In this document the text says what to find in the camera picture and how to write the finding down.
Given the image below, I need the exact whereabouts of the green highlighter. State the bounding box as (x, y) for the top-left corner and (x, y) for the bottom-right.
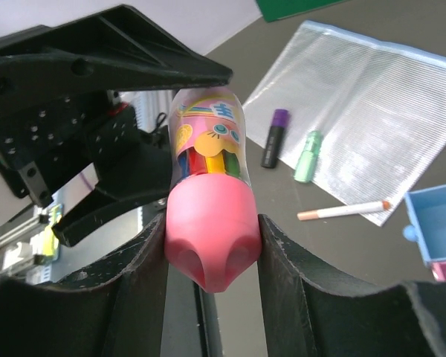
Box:
(294, 130), (323, 183)

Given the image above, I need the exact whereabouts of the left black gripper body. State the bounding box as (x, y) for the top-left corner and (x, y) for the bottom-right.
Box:
(0, 92), (171, 208)

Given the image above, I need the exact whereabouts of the green lever arch binder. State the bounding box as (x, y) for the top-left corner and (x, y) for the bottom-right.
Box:
(256, 0), (346, 22)

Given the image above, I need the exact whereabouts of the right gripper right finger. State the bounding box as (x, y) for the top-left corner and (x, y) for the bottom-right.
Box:
(257, 215), (446, 356)

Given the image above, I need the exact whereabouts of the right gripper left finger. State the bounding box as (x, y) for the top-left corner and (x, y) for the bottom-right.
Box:
(0, 213), (168, 356)

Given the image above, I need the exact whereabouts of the purple capped black highlighter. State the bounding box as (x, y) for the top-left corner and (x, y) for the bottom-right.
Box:
(261, 109), (291, 169)

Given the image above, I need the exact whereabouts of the clear mesh zipper pouch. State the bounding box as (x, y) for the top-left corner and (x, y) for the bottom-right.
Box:
(244, 21), (446, 208)

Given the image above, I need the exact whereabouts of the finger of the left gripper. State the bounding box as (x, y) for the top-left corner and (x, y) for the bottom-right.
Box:
(53, 163), (171, 248)
(0, 4), (233, 118)

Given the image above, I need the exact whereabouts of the white peach pencil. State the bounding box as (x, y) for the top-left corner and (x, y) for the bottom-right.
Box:
(297, 201), (391, 221)

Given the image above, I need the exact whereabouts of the pink capped crayon tube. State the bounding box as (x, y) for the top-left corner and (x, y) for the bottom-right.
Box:
(164, 87), (262, 293)

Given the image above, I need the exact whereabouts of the light blue drawer bin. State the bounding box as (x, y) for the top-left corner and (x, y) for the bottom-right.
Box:
(403, 184), (446, 266)

